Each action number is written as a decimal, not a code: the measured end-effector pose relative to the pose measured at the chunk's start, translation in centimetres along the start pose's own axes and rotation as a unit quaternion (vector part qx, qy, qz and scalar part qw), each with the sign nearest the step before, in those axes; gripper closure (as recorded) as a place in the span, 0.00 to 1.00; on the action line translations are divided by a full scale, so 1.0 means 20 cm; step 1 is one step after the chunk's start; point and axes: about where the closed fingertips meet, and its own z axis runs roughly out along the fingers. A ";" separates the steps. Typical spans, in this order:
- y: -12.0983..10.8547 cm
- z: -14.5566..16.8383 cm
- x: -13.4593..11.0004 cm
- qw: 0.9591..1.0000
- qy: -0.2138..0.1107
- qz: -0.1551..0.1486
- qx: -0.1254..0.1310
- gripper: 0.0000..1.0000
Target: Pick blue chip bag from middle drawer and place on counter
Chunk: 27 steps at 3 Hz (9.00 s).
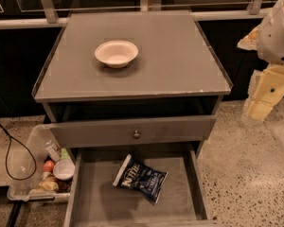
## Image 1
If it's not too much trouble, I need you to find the yellow chip bag in bin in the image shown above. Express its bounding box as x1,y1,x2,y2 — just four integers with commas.
36,177,59,192

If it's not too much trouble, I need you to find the round metal drawer knob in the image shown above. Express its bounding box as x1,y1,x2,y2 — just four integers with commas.
133,131,141,139

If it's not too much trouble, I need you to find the grey drawer cabinet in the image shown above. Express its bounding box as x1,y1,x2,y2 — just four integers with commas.
33,10,231,152

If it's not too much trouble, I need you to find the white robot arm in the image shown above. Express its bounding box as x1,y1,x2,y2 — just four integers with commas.
246,0,284,121

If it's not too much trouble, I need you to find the blue Kettle chip bag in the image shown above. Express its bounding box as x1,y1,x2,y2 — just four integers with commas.
113,154,168,204

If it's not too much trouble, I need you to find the clear plastic bin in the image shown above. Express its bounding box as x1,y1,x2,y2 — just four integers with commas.
8,124,72,201

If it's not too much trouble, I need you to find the metal railing frame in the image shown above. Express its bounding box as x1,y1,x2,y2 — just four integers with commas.
0,0,277,29

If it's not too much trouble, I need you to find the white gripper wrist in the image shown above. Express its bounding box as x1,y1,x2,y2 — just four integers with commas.
244,63,284,121

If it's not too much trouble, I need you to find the white paper bowl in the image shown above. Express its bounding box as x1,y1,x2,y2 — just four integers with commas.
95,41,138,68

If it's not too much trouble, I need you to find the white snack packet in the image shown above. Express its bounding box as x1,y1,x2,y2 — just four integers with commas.
43,141,61,163

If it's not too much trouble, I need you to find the grey top drawer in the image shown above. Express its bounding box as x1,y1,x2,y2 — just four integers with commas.
52,115,216,148

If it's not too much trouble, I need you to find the small white bowl in bin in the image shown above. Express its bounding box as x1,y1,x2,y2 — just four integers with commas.
53,159,75,181

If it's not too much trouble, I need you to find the grey open middle drawer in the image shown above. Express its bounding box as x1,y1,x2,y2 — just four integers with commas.
63,144,214,227

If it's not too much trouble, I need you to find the green packet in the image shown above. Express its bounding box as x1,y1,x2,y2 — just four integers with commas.
61,148,70,160

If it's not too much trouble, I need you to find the yellow object on ledge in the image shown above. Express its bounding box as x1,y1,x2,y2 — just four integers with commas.
238,26,259,50

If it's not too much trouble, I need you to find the black cable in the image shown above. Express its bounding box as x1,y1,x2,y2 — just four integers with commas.
0,117,38,182

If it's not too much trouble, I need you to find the orange red ball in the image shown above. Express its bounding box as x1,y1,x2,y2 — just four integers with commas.
43,160,55,172

